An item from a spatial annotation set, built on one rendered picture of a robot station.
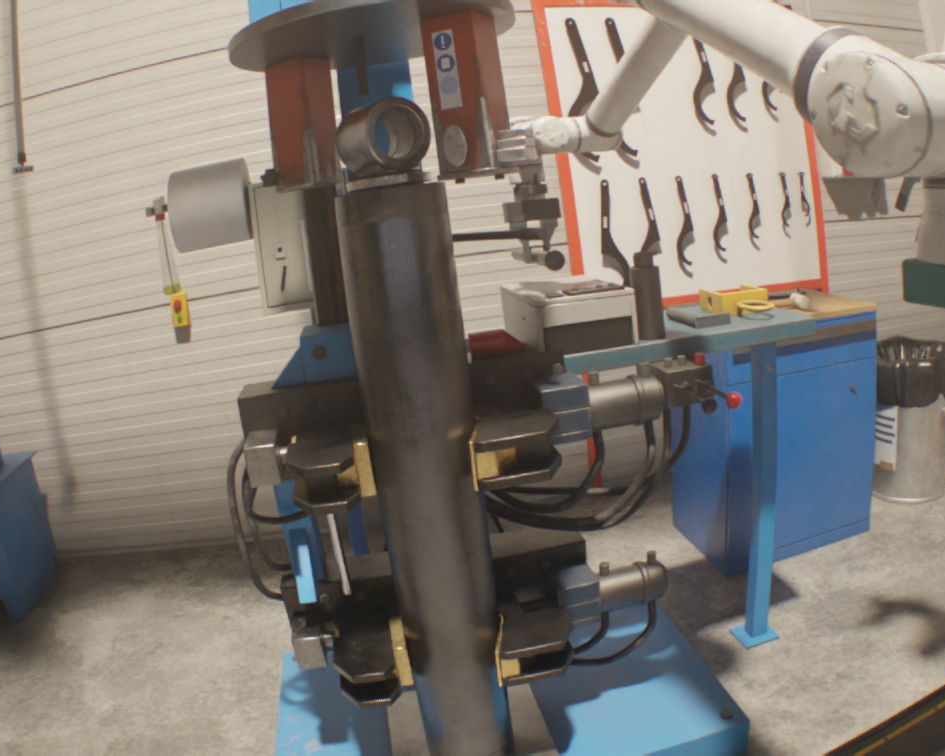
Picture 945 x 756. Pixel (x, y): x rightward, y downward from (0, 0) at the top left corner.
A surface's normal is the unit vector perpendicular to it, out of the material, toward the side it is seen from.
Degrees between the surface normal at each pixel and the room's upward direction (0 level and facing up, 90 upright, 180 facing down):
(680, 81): 90
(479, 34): 90
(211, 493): 90
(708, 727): 0
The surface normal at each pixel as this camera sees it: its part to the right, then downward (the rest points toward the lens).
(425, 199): 0.63, 0.07
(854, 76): -0.88, 0.16
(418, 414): 0.10, 0.19
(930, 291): -0.96, 0.17
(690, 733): -0.12, -0.97
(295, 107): -0.45, 0.24
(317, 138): 0.88, -0.02
